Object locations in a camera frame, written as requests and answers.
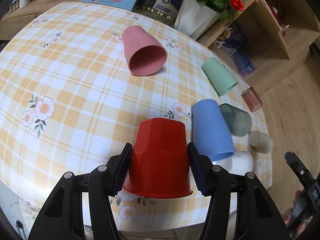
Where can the glass dish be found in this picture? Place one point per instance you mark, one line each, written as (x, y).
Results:
(155, 15)

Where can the blue plastic cup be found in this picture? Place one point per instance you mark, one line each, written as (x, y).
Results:
(211, 135)

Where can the dark blue snack box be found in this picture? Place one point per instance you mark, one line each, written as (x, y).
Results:
(242, 63)

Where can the transparent brown cup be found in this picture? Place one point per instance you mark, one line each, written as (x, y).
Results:
(252, 100)

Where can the green plastic cup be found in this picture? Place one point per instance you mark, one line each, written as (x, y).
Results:
(222, 80)

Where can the pink plastic cup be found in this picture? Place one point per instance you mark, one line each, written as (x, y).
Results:
(143, 53)

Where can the white paper vase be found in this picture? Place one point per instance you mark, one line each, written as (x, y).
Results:
(193, 20)

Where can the wooden shelf cabinet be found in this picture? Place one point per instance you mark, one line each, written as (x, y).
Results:
(277, 51)

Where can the white plastic cup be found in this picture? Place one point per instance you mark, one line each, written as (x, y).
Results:
(239, 163)

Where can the black left gripper finger edge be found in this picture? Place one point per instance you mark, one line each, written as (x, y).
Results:
(305, 177)

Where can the beige plastic cup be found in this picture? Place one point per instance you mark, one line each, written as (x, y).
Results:
(261, 142)

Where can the person's hand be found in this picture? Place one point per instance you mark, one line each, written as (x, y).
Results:
(298, 216)

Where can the red plastic cup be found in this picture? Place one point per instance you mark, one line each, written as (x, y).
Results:
(159, 165)

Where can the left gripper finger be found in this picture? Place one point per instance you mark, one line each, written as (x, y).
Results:
(257, 216)
(61, 215)

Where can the transparent teal cup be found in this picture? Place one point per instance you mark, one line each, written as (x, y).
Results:
(238, 121)

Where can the yellow plaid floral tablecloth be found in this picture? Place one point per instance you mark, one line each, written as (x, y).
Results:
(69, 101)

